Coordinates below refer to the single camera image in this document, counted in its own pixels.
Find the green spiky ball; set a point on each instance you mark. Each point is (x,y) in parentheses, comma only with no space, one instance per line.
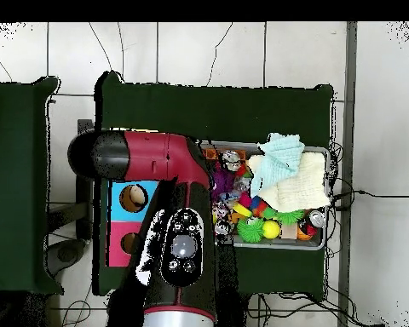
(250,231)

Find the crushed silver can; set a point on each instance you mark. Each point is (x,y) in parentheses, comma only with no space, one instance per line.
(231,158)

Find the mint waffle cloth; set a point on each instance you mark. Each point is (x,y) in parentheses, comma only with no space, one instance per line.
(279,156)

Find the orange plastic toy block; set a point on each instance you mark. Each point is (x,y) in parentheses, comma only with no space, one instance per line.
(211,153)

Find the purple spiky ball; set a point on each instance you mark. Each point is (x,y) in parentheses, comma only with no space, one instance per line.
(223,180)

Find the beige wooden block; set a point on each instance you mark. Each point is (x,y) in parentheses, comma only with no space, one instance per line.
(289,232)

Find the green covered side table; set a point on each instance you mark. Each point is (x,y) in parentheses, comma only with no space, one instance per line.
(17,187)

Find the wooden box with three holes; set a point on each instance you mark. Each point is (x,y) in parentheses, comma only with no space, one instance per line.
(117,204)

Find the yellow ball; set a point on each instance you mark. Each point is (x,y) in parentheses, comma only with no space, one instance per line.
(271,229)

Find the dark green table cloth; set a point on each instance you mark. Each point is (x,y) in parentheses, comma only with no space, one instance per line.
(208,112)

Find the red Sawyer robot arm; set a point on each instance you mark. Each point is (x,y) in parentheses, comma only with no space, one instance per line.
(150,156)

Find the cream waffle cloth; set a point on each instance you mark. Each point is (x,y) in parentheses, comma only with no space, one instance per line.
(300,190)

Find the clear mesh bin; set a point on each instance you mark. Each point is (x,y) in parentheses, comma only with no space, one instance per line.
(293,244)

